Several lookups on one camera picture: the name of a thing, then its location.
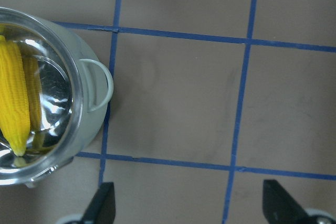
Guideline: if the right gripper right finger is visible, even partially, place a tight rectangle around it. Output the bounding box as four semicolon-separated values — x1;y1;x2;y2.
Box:
262;179;309;223

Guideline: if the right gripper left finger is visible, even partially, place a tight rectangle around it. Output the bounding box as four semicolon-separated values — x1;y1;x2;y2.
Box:
81;182;116;223

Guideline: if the white steel cooking pot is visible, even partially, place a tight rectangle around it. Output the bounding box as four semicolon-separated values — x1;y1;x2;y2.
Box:
1;7;113;186

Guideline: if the yellow toy corn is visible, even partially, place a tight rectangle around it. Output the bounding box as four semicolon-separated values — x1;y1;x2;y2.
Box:
1;35;30;156

